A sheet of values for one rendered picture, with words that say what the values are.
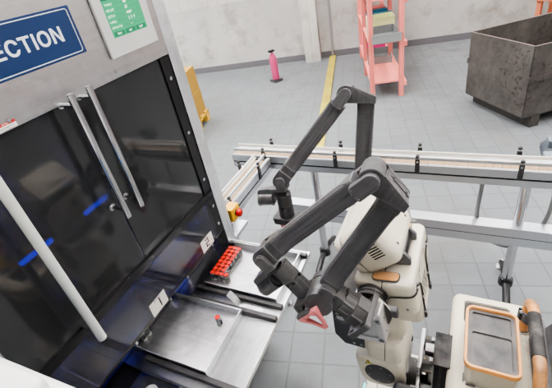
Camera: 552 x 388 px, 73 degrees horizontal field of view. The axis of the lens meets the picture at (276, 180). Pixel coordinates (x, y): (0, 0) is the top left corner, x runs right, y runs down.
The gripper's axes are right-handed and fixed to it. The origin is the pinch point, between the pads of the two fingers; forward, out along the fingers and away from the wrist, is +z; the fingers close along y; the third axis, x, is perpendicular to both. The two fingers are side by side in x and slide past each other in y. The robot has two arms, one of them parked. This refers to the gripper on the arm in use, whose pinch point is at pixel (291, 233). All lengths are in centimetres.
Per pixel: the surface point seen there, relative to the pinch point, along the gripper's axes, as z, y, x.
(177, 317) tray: 20, 38, 37
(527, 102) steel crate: 77, -119, -320
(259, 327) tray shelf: 20.5, 3.7, 31.3
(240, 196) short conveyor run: 16, 49, -39
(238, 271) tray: 20.2, 25.2, 8.4
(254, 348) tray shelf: 20.5, 1.5, 39.7
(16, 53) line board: -86, 38, 45
